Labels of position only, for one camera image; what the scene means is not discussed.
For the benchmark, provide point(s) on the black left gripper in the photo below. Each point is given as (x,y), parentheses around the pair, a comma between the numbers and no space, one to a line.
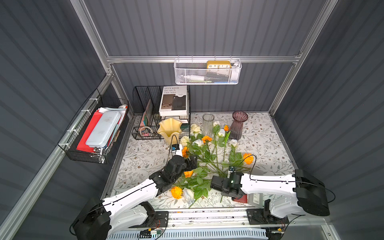
(188,162)

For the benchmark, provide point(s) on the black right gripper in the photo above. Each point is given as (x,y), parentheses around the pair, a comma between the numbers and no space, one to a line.
(216,183)

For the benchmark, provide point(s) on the pale blue rose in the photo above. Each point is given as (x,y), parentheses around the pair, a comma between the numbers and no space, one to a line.
(188,196)
(198,143)
(220,140)

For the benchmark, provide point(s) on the orange marigold flower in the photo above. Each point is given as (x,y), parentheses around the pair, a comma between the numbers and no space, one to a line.
(206,139)

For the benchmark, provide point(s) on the cream white rose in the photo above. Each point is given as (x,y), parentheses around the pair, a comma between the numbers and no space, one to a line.
(195,129)

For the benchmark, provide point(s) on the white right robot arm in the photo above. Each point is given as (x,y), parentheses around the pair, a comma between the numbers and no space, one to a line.
(301,192)

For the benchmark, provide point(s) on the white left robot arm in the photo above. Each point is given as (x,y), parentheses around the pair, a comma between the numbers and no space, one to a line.
(102,218)

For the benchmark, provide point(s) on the orange rose front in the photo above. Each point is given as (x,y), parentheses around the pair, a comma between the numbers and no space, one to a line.
(177,192)

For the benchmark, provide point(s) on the orange rose centre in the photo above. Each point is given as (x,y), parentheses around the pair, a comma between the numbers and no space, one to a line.
(188,174)

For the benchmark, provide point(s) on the pale blue rose front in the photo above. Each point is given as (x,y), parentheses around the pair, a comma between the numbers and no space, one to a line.
(188,196)

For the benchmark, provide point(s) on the orange marigold near vase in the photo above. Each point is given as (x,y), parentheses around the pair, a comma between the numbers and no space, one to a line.
(185,152)

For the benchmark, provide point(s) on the cream rose near vase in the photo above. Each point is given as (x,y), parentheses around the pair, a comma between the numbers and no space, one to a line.
(184,141)

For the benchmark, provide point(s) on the white rose bud right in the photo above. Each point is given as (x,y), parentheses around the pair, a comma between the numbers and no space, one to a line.
(233,143)

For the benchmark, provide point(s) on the cream yellow ruffled vase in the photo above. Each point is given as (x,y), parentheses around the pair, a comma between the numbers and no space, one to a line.
(170,129)

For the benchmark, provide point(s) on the colourful paper sheets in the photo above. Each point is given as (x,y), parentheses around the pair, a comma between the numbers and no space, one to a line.
(147,115)

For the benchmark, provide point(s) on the clear glass vase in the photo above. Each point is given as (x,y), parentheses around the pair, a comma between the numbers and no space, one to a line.
(208,124)

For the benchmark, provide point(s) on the purple glass vase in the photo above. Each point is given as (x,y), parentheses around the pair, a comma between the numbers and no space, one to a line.
(236,128)

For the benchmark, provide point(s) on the white plastic case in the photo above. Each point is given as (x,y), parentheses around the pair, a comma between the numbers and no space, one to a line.
(103,129)

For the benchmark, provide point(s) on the red folder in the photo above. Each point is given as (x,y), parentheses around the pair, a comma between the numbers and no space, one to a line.
(82,146)

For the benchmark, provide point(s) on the black wire wall basket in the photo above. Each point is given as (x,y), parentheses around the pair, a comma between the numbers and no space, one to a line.
(74,134)

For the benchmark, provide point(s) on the white mesh wall basket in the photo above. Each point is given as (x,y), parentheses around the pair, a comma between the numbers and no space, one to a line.
(193,71)

